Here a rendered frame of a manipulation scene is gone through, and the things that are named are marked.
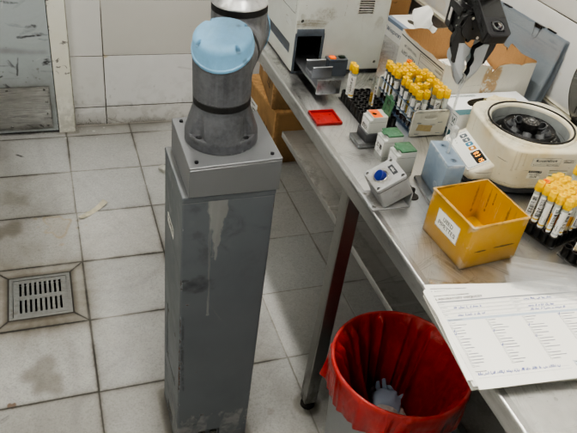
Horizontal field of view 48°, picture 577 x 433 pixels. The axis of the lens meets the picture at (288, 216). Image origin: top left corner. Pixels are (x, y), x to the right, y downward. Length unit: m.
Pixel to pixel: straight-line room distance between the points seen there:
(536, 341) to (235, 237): 0.64
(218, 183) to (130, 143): 1.89
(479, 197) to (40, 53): 2.20
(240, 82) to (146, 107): 2.08
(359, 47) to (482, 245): 0.85
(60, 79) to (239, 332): 1.83
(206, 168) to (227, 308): 0.41
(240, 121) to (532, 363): 0.69
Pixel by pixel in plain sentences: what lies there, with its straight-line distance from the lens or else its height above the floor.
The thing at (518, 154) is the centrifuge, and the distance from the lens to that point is 1.48.
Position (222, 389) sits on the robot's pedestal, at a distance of 1.78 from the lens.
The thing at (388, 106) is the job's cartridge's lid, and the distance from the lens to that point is 1.55.
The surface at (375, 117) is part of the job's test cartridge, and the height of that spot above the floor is 0.95.
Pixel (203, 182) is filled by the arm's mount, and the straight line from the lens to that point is 1.30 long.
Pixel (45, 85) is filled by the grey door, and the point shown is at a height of 0.25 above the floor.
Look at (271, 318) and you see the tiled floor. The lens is 2.29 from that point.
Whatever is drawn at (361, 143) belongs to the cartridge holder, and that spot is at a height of 0.89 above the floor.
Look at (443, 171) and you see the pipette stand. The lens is 1.38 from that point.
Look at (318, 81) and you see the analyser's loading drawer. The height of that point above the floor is 0.93.
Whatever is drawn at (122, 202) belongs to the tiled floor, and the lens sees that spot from 2.78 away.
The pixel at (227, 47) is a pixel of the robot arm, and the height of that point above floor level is 1.17.
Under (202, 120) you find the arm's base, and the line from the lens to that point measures 1.30.
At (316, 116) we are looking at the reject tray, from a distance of 1.65.
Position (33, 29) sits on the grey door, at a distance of 3.05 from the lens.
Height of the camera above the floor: 1.64
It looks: 37 degrees down
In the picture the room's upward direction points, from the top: 8 degrees clockwise
